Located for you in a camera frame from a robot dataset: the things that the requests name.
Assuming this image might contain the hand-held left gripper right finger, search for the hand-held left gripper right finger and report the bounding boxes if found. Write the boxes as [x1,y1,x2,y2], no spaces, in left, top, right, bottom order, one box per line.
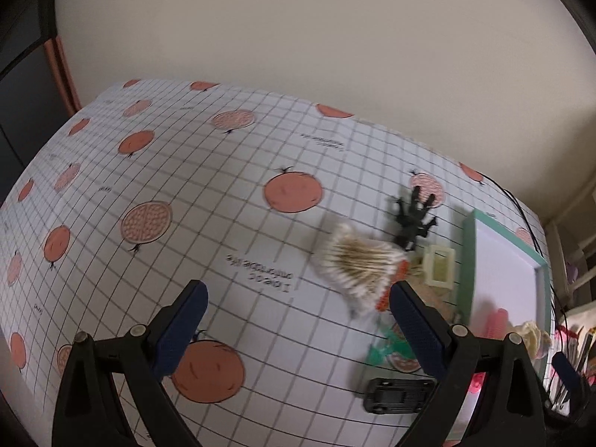
[389,280,548,447]

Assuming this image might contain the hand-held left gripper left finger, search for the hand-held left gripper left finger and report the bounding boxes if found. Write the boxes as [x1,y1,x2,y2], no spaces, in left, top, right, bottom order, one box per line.
[52,279,209,447]

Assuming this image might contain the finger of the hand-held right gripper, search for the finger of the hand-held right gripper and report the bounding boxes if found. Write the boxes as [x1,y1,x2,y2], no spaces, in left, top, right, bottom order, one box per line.
[544,351,584,429]

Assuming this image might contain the brown snack packet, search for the brown snack packet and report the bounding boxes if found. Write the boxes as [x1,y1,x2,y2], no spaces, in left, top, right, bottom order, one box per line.
[375,261,466,324]

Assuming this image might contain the pack of cotton swabs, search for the pack of cotton swabs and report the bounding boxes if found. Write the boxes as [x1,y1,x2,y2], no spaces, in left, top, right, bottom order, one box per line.
[311,222,408,318]

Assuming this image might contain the green rimmed white tray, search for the green rimmed white tray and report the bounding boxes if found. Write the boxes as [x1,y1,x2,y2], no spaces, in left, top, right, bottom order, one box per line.
[461,209,551,383]

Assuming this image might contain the green plastic packet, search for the green plastic packet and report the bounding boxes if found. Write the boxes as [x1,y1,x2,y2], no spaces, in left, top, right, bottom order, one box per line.
[365,321,422,373]

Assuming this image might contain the pink white crochet mat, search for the pink white crochet mat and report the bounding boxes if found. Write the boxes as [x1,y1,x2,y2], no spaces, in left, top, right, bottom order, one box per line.
[554,323,578,350]

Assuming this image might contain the cream lace cloth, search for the cream lace cloth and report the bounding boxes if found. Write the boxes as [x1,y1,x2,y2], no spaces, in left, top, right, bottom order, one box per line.
[512,320,552,361]

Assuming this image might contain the black toy car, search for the black toy car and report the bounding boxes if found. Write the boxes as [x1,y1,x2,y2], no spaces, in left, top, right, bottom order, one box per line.
[362,377,438,413]

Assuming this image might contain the cream plastic hair clip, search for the cream plastic hair clip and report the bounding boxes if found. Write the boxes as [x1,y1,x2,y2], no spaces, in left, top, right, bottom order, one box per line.
[421,244,457,287]

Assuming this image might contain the pink hair rollers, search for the pink hair rollers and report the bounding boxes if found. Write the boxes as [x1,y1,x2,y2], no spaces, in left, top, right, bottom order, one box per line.
[479,307,510,338]

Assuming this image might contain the black claw hair clip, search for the black claw hair clip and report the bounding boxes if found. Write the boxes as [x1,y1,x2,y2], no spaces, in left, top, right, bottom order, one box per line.
[390,185,439,251]

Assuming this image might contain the white plastic shelf rack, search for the white plastic shelf rack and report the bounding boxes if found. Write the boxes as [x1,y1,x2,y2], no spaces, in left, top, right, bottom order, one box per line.
[542,186,596,308]

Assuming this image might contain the grid tablecloth with fruit print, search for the grid tablecloth with fruit print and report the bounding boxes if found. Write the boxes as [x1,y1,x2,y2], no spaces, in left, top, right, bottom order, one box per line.
[0,79,555,447]

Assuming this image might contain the dark cabinet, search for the dark cabinet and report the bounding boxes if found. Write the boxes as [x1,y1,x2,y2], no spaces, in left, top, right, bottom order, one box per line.
[0,0,77,206]

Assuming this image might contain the black cable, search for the black cable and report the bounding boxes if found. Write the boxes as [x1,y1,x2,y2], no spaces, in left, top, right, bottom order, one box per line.
[479,172,559,317]

